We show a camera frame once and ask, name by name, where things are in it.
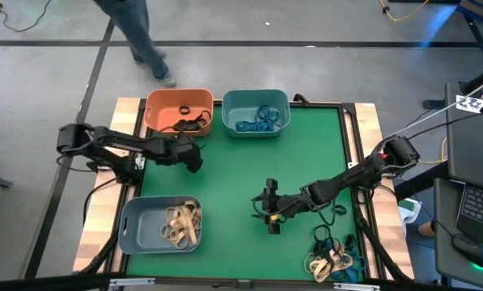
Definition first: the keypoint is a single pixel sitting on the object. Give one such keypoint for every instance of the dark laptop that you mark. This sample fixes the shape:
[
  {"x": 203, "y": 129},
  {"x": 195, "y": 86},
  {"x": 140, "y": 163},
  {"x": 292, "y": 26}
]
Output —
[{"x": 481, "y": 210}]

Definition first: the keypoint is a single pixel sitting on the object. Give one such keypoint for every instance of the blue metal frame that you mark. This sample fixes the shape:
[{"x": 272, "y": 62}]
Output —
[{"x": 480, "y": 10}]

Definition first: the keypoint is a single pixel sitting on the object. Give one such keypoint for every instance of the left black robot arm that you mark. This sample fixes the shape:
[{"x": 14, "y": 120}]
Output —
[{"x": 115, "y": 141}]

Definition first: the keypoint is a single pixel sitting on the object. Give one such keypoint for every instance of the black computer mouse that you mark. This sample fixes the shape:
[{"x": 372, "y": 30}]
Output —
[{"x": 469, "y": 248}]

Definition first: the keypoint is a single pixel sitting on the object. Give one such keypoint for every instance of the person's leg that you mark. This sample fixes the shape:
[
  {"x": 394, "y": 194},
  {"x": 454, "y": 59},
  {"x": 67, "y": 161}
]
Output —
[{"x": 427, "y": 229}]

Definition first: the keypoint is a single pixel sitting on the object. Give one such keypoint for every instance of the thin black rubber band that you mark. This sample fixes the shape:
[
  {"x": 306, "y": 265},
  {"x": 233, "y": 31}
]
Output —
[{"x": 323, "y": 226}]

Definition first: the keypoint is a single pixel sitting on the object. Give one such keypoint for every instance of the black stand leg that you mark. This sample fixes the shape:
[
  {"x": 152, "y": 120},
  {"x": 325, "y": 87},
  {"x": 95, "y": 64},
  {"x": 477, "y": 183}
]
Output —
[{"x": 433, "y": 104}]

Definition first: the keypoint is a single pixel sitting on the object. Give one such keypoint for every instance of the person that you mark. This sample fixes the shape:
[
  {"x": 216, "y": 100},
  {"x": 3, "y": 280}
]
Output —
[{"x": 140, "y": 32}]

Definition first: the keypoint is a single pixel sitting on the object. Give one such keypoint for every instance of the green table mat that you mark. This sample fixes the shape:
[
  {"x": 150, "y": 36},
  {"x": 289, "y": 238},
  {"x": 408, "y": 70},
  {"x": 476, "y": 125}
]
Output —
[{"x": 233, "y": 169}]

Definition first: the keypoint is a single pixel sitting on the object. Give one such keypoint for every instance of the black aluminium table frame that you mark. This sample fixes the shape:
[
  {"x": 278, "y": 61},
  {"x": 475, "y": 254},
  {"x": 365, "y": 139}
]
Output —
[{"x": 349, "y": 110}]

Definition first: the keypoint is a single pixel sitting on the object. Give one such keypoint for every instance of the thin blue rubber band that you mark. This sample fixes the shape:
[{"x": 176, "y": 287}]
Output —
[{"x": 245, "y": 130}]

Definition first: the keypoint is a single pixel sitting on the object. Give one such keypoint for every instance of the black floor tape strip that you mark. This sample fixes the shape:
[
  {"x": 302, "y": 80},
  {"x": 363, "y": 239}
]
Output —
[
  {"x": 265, "y": 43},
  {"x": 87, "y": 93}
]

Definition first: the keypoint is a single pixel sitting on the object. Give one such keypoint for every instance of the orange plastic basket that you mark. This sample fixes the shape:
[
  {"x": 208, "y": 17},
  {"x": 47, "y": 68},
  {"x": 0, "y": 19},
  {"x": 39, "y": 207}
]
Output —
[{"x": 160, "y": 117}]

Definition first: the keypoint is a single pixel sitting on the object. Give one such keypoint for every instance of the white rod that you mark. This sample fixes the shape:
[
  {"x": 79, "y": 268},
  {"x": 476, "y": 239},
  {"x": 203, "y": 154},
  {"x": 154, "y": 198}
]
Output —
[{"x": 435, "y": 110}]

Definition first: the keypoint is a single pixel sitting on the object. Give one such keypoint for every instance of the teal plastic basket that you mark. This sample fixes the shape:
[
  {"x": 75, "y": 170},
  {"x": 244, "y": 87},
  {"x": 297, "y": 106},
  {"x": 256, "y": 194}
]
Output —
[{"x": 241, "y": 101}]

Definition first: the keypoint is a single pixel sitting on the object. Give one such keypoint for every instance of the white patterned tag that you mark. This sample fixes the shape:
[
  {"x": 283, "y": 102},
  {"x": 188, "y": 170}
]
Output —
[{"x": 471, "y": 104}]

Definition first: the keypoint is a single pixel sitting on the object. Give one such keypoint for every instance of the grey-blue plastic basket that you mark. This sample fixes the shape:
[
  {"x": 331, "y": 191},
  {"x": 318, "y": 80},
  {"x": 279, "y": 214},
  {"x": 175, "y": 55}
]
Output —
[{"x": 144, "y": 238}]

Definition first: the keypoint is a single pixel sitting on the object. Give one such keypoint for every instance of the white green shoe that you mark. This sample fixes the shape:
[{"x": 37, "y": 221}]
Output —
[{"x": 409, "y": 212}]

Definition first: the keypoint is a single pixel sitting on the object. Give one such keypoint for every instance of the black camera gantry frame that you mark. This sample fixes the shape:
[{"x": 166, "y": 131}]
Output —
[{"x": 192, "y": 284}]

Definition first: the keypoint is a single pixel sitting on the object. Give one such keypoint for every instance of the dark table-edge fitting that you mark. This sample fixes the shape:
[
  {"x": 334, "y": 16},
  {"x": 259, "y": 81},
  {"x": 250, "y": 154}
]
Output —
[{"x": 302, "y": 99}]

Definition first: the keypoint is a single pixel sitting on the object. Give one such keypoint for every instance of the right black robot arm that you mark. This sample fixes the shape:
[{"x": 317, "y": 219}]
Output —
[{"x": 354, "y": 175}]

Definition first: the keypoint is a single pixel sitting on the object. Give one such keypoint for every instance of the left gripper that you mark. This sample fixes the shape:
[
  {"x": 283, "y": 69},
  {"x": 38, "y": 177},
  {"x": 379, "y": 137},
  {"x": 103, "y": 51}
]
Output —
[{"x": 180, "y": 151}]

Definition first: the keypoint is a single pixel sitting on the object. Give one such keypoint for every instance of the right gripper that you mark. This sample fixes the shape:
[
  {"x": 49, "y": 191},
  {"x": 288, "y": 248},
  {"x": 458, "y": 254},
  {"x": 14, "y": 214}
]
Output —
[{"x": 285, "y": 204}]

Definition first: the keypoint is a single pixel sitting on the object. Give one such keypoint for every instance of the black desk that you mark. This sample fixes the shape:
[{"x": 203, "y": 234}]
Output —
[{"x": 447, "y": 258}]

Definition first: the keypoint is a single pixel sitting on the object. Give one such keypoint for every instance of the silver bracket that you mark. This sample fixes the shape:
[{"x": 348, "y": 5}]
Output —
[
  {"x": 141, "y": 161},
  {"x": 352, "y": 165},
  {"x": 132, "y": 281},
  {"x": 356, "y": 287}
]

